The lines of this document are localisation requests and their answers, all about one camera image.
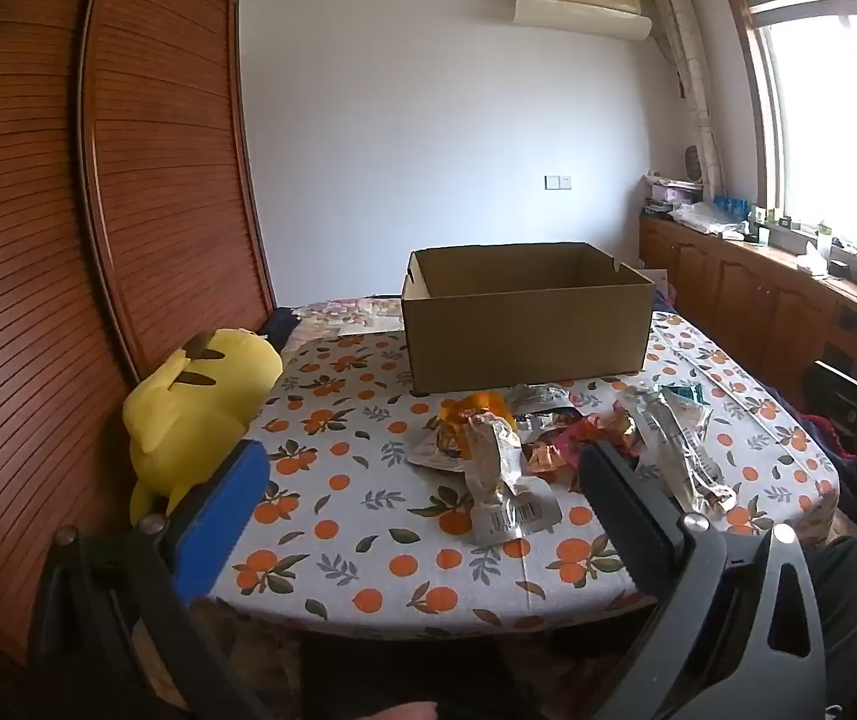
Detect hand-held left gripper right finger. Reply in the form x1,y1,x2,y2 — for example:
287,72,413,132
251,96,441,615
577,439,831,720

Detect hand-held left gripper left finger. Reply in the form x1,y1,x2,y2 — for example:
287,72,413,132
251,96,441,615
31,439,272,720

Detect pile of snack packets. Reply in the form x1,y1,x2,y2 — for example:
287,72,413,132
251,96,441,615
406,381,739,547

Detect cardboard box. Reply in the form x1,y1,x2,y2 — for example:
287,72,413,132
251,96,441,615
400,242,656,396

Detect red knitted cloth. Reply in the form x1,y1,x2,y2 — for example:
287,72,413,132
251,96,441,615
810,411,857,460

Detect yellow plush toy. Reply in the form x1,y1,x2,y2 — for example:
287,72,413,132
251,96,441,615
122,328,284,526

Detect person's grey trousers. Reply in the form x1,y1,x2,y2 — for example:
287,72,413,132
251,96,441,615
804,536,857,691

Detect orange fruit print tablecloth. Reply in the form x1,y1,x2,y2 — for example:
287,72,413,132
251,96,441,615
214,311,842,642

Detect dark blue cloth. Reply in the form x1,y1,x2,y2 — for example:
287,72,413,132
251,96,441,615
262,307,302,352

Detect wooden low cabinet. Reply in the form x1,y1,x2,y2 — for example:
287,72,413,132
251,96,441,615
639,214,857,410

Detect floral blanket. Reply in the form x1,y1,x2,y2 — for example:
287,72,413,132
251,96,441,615
289,296,407,338

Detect clear plastic bag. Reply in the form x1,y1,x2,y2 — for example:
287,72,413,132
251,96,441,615
670,199,748,242

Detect wooden door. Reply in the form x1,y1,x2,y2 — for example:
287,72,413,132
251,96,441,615
0,0,280,665

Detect stack of small boxes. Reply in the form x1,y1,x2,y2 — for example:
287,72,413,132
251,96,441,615
642,171,703,220

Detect patterned beige curtain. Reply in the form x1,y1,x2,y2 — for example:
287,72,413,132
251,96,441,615
649,0,726,200

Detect wooden frame window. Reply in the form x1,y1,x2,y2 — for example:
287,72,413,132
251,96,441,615
717,0,857,271

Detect wall air conditioner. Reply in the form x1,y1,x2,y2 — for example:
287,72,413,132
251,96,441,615
511,0,653,40

